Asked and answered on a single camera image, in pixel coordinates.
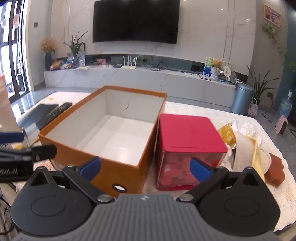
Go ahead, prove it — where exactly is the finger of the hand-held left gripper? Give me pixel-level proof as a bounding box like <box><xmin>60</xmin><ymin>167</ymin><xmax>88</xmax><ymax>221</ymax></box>
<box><xmin>0</xmin><ymin>132</ymin><xmax>25</xmax><ymax>143</ymax></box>
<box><xmin>0</xmin><ymin>145</ymin><xmax>57</xmax><ymax>163</ymax></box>

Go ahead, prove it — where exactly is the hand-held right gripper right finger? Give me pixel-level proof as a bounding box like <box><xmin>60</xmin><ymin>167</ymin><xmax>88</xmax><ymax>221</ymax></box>
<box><xmin>176</xmin><ymin>157</ymin><xmax>264</xmax><ymax>202</ymax></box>

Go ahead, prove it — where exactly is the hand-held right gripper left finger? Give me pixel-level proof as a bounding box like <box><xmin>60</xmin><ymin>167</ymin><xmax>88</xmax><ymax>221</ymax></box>
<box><xmin>29</xmin><ymin>156</ymin><xmax>115</xmax><ymax>205</ymax></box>

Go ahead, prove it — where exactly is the orange cardboard box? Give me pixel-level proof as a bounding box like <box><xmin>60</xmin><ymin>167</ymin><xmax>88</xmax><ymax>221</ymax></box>
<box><xmin>38</xmin><ymin>85</ymin><xmax>167</xmax><ymax>198</ymax></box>

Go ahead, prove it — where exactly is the yellow snack packet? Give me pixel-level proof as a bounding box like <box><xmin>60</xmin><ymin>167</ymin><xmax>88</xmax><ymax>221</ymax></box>
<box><xmin>217</xmin><ymin>123</ymin><xmax>238</xmax><ymax>149</ymax></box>

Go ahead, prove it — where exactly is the white tissue paper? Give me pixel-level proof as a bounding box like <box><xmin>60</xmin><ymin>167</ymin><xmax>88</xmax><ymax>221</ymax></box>
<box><xmin>231</xmin><ymin>119</ymin><xmax>264</xmax><ymax>172</ymax></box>

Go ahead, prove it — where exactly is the round cream cotton pad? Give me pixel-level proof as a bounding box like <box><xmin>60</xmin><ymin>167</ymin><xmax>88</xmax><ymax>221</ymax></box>
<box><xmin>252</xmin><ymin>137</ymin><xmax>273</xmax><ymax>182</ymax></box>

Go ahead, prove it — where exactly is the brown foam block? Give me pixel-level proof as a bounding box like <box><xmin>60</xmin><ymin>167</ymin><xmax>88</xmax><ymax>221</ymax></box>
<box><xmin>264</xmin><ymin>153</ymin><xmax>285</xmax><ymax>187</ymax></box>

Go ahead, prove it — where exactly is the beige paper bag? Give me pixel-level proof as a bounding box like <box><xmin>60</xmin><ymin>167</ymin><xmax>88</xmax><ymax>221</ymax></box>
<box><xmin>0</xmin><ymin>74</ymin><xmax>18</xmax><ymax>130</ymax></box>

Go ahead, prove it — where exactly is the red lidded clear box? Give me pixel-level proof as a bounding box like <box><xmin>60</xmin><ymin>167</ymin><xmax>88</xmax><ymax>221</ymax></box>
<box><xmin>155</xmin><ymin>113</ymin><xmax>228</xmax><ymax>191</ymax></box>

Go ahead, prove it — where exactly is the black remote control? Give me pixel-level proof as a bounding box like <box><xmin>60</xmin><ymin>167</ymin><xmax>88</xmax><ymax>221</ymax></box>
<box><xmin>38</xmin><ymin>102</ymin><xmax>73</xmax><ymax>129</ymax></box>

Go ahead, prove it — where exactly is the black framed glass door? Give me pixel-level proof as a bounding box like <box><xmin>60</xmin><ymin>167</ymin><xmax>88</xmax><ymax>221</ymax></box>
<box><xmin>0</xmin><ymin>0</ymin><xmax>30</xmax><ymax>93</ymax></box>

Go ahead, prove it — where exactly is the pastel woven basket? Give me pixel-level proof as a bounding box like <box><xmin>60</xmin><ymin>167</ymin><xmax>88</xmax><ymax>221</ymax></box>
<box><xmin>248</xmin><ymin>98</ymin><xmax>258</xmax><ymax>117</ymax></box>

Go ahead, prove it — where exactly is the blue-grey trash can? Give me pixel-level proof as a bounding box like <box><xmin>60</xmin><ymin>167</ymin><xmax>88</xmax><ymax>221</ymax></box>
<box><xmin>231</xmin><ymin>82</ymin><xmax>254</xmax><ymax>115</ymax></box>

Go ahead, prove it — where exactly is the dark vase with yellow flowers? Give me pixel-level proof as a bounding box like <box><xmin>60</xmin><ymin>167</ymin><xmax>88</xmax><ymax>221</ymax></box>
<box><xmin>40</xmin><ymin>38</ymin><xmax>57</xmax><ymax>71</ymax></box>

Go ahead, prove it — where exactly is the pink space heater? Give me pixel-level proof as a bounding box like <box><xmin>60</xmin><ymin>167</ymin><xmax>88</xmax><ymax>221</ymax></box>
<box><xmin>276</xmin><ymin>115</ymin><xmax>289</xmax><ymax>135</ymax></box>

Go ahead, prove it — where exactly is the white marble TV console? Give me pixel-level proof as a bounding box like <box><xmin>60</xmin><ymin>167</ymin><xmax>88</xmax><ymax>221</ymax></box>
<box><xmin>43</xmin><ymin>54</ymin><xmax>237</xmax><ymax>109</ymax></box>

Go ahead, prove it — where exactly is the clear plastic bag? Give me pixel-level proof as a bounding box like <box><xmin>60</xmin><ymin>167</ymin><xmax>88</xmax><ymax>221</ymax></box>
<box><xmin>76</xmin><ymin>51</ymin><xmax>86</xmax><ymax>66</ymax></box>

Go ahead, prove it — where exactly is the tall leafy floor plant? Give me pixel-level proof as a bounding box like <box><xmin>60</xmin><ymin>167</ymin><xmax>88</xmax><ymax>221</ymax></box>
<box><xmin>246</xmin><ymin>65</ymin><xmax>280</xmax><ymax>107</ymax></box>

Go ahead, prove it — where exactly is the blue water jug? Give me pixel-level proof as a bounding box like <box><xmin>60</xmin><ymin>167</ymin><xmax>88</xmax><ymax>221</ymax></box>
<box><xmin>276</xmin><ymin>91</ymin><xmax>293</xmax><ymax>118</ymax></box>

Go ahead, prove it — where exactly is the white router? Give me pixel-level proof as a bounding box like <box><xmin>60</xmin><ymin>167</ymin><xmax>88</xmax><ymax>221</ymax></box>
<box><xmin>121</xmin><ymin>55</ymin><xmax>138</xmax><ymax>69</ymax></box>

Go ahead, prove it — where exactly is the green potted plant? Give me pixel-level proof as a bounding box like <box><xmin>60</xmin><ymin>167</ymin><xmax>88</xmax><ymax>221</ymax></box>
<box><xmin>63</xmin><ymin>31</ymin><xmax>88</xmax><ymax>67</ymax></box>

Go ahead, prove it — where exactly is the green printed card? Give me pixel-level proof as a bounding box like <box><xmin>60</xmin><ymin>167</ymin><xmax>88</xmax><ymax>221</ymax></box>
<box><xmin>205</xmin><ymin>57</ymin><xmax>232</xmax><ymax>77</ymax></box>

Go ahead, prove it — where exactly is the black television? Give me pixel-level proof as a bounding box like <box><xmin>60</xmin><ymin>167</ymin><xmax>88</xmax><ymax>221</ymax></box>
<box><xmin>92</xmin><ymin>0</ymin><xmax>180</xmax><ymax>44</ymax></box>

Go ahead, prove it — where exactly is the hanging green vine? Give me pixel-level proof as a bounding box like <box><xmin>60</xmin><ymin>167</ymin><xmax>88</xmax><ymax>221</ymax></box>
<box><xmin>261</xmin><ymin>23</ymin><xmax>287</xmax><ymax>58</ymax></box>

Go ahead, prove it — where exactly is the black cable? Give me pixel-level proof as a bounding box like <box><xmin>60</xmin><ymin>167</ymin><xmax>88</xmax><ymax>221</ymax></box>
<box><xmin>150</xmin><ymin>61</ymin><xmax>169</xmax><ymax>70</ymax></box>

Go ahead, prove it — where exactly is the framed wall picture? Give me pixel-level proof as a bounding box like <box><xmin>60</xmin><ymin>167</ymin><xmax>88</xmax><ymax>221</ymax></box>
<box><xmin>264</xmin><ymin>4</ymin><xmax>283</xmax><ymax>29</ymax></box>

